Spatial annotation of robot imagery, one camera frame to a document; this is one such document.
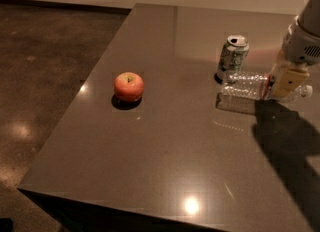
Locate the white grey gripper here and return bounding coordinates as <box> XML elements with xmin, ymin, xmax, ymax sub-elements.
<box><xmin>269</xmin><ymin>16</ymin><xmax>320</xmax><ymax>99</ymax></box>

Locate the clear plastic water bottle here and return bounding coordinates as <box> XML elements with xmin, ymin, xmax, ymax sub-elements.
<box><xmin>221</xmin><ymin>72</ymin><xmax>313</xmax><ymax>102</ymax></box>

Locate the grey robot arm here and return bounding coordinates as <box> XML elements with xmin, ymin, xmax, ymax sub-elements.
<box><xmin>270</xmin><ymin>0</ymin><xmax>320</xmax><ymax>99</ymax></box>

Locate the green white 7up can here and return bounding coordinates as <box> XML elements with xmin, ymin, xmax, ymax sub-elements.
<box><xmin>215</xmin><ymin>35</ymin><xmax>249</xmax><ymax>82</ymax></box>

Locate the red apple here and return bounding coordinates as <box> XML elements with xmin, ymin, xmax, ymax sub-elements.
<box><xmin>113</xmin><ymin>72</ymin><xmax>144</xmax><ymax>103</ymax></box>

